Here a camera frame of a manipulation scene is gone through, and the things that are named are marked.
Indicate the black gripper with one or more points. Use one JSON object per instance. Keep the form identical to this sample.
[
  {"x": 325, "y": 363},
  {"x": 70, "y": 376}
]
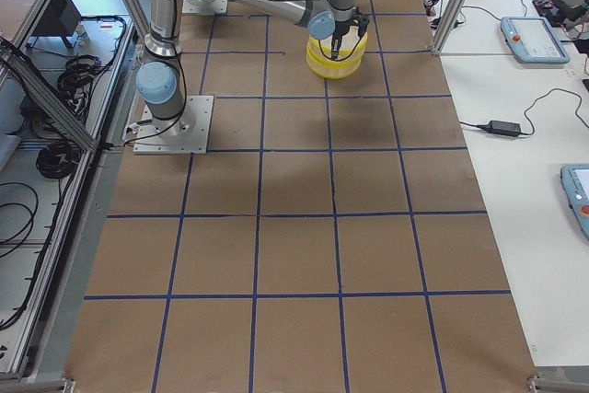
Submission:
[{"x": 339, "y": 32}]

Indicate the yellow steamer layer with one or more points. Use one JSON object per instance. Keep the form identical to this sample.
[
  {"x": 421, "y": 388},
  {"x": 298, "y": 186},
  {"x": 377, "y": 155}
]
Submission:
[
  {"x": 332, "y": 70},
  {"x": 351, "y": 50}
]

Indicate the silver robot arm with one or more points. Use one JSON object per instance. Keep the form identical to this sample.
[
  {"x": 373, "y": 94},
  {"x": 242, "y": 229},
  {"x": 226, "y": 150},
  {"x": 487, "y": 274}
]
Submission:
[{"x": 165, "y": 85}]

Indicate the black power adapter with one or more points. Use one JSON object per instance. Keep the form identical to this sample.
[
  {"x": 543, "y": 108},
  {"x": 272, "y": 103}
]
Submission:
[{"x": 504, "y": 128}]

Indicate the far teach pendant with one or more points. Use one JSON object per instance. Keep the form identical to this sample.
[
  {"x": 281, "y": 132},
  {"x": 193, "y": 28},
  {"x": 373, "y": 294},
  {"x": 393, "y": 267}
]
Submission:
[{"x": 532, "y": 40}]

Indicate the teach pendant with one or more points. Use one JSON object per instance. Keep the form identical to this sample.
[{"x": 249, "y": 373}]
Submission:
[
  {"x": 532, "y": 40},
  {"x": 574, "y": 181}
]

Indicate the near teach pendant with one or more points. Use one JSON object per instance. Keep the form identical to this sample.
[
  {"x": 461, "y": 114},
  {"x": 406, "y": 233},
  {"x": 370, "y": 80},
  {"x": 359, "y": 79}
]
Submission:
[{"x": 574, "y": 181}]

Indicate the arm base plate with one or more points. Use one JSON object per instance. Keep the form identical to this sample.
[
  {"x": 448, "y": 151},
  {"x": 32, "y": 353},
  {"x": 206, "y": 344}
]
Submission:
[
  {"x": 188, "y": 135},
  {"x": 204, "y": 7}
]

